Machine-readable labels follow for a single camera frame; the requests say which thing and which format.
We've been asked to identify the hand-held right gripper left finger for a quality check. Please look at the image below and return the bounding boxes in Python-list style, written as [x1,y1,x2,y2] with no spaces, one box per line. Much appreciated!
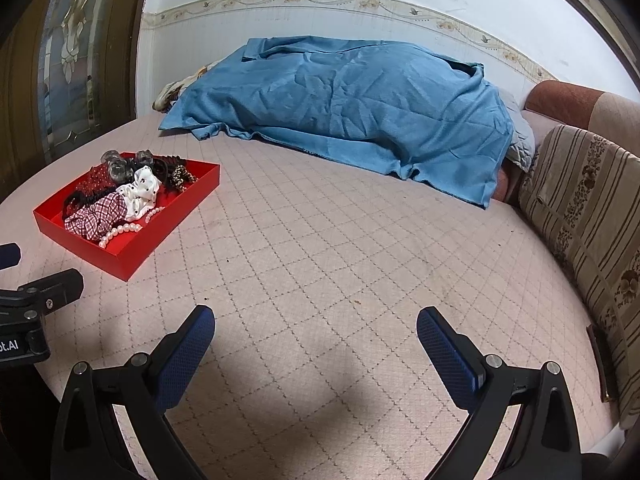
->
[50,305,216,480]

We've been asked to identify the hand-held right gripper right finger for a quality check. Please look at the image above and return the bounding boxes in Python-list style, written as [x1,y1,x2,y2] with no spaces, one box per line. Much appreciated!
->
[416,306,584,480]

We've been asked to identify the pink plaid scrunchie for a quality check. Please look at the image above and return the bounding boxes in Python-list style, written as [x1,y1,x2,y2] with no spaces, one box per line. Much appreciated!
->
[63,192,129,240]

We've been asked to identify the white pearl bracelet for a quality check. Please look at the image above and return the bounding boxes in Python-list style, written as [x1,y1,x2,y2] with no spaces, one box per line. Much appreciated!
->
[98,206,166,250]

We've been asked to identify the white cherry print scrunchie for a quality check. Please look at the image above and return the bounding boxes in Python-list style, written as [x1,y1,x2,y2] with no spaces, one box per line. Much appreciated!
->
[116,166,164,222]

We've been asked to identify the red tray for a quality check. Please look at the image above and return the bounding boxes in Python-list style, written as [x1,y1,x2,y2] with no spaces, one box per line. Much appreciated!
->
[33,152,221,282]

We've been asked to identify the leopard print scrunchie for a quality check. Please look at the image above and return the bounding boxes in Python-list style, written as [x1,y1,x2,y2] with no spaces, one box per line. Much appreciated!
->
[164,165,199,192]

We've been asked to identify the black hair ties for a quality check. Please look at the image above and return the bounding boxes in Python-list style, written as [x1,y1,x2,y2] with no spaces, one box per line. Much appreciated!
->
[149,156,189,181]

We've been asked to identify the black wavy hair band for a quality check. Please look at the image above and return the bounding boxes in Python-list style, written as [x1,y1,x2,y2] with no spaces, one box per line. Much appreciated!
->
[62,186,118,222]

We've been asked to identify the large clear hair claw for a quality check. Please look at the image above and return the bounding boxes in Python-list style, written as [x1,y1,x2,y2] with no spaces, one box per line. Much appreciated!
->
[100,149,135,185]

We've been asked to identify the pink quilted mattress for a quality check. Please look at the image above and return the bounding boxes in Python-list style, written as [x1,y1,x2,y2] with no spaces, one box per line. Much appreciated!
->
[0,112,627,480]

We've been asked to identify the striped floral cushion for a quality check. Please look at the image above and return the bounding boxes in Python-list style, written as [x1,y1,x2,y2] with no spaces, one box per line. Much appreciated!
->
[517,125,640,432]

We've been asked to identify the wooden stained glass door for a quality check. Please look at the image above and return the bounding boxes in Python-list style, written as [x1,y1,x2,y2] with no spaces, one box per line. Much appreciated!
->
[0,0,157,196]

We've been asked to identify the grey quilted blanket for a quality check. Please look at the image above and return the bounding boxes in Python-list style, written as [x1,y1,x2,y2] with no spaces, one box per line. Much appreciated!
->
[497,88,537,177]

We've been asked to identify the floral patterned pillow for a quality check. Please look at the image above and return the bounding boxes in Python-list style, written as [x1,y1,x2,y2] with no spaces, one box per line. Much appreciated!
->
[152,57,224,114]

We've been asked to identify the blue blanket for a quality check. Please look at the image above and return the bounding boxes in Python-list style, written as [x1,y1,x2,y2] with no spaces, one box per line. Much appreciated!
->
[159,36,516,210]

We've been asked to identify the pink brown headboard cushion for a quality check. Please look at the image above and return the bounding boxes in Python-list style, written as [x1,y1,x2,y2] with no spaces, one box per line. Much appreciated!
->
[522,79,640,147]

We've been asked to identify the dark wooden bed frame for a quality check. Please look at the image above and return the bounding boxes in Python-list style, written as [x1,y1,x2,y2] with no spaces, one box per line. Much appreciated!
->
[586,324,620,404]

